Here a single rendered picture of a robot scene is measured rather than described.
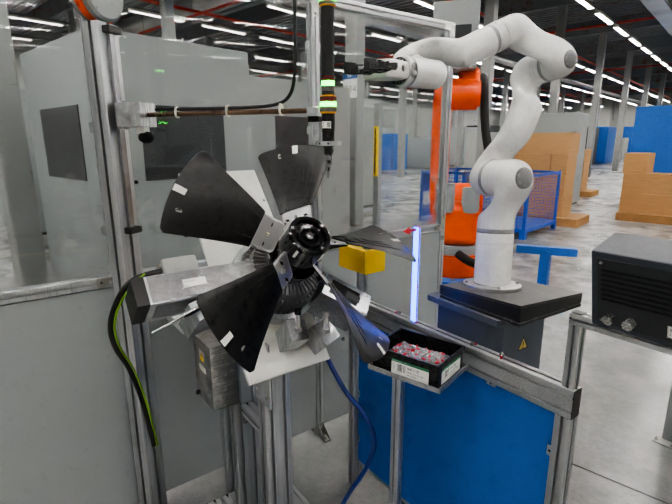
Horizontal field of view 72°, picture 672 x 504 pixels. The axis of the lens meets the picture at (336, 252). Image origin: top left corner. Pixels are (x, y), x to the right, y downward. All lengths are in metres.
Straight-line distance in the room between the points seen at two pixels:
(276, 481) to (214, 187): 0.93
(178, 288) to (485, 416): 0.96
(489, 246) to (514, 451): 0.62
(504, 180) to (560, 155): 7.50
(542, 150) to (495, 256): 7.57
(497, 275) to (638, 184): 8.65
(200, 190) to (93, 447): 1.18
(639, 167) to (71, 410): 9.57
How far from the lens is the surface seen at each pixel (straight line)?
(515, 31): 1.66
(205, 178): 1.21
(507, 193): 1.53
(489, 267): 1.60
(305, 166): 1.38
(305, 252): 1.15
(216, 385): 1.57
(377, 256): 1.71
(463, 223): 5.01
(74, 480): 2.11
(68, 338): 1.86
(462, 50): 1.55
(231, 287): 1.05
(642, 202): 10.19
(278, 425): 1.52
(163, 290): 1.19
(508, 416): 1.48
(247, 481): 1.89
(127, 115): 1.56
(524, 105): 1.66
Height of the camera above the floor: 1.46
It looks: 13 degrees down
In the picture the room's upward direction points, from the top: straight up
